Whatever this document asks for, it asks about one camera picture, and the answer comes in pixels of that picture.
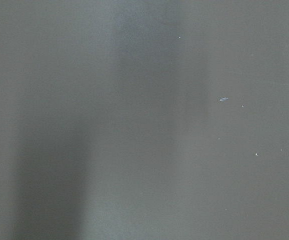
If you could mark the small pale debris fleck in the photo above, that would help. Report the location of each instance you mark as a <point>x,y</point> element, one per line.
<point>223,99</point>

